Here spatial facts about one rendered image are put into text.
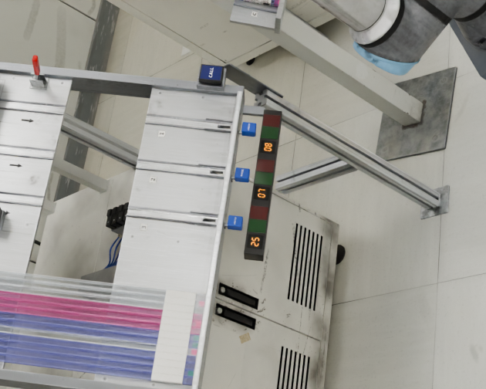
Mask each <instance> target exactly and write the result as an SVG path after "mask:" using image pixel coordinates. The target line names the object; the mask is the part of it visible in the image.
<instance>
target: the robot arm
mask: <svg viewBox="0 0 486 389"><path fill-rule="evenodd" d="M311 1H312V2H314V3H316V4H317V5H318V6H319V7H321V8H323V9H324V10H326V11H327V12H328V13H329V14H331V15H333V16H334V17H335V18H337V19H338V20H339V21H341V22H343V23H344V24H345V25H347V26H349V34H350V35H351V38H352V39H353V40H354V43H353V48H354V49H355V50H356V51H357V52H358V53H359V54H360V55H361V56H362V57H363V58H364V59H366V60H367V61H369V62H370V63H373V64H374V65H375V66H377V67H379V68H380V69H382V70H384V71H386V72H388V73H391V74H393V75H397V76H402V75H405V74H406V73H408V72H409V71H410V70H411V69H412V68H413V66H414V65H415V64H417V63H419V61H420V58H421V57H422V55H423V54H424V53H425V52H426V51H427V50H428V49H429V47H430V46H431V45H432V43H433V42H434V41H435V39H436V38H437V37H438V36H439V35H440V34H441V33H442V31H443V30H444V29H445V27H446V26H447V25H448V23H449V22H450V21H451V19H454V20H455V22H456V23H457V25H458V27H459V29H460V31H461V33H462V35H463V36H464V38H465V39H466V40H467V41H468V42H469V43H470V44H471V45H472V46H473V47H475V48H476V49H479V50H481V51H486V0H311Z"/></svg>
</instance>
